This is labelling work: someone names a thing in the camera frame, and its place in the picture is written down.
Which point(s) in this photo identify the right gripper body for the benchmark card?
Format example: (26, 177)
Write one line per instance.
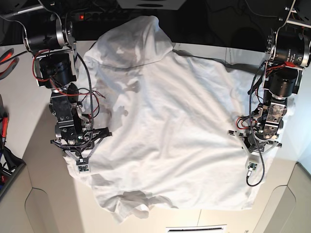
(86, 148)

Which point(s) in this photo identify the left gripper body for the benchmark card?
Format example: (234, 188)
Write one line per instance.
(252, 147)

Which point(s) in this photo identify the white t-shirt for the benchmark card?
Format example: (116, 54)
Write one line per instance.
(169, 116)

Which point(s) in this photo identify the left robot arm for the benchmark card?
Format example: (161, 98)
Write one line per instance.
(278, 78)

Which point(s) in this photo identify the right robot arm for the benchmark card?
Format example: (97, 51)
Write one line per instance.
(47, 35)

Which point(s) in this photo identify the black bin with tools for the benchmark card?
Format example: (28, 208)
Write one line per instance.
(9, 170)

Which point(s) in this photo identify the red grey pliers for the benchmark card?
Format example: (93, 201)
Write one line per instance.
(10, 61)

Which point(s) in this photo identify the black power strip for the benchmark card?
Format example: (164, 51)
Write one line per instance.
(101, 16)

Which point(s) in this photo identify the white device top centre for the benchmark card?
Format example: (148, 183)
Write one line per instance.
(151, 4)

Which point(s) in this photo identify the red handled tool left edge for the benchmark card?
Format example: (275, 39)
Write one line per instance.
(4, 119)

